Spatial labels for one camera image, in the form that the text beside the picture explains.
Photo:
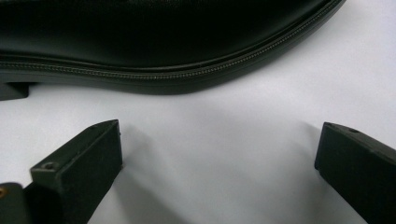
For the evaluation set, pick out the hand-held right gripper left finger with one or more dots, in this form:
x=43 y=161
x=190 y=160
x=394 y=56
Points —
x=84 y=161

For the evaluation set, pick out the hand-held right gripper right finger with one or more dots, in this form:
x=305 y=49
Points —
x=358 y=168

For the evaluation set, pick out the black leather shoe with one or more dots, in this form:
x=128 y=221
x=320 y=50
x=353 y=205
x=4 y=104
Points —
x=155 y=34

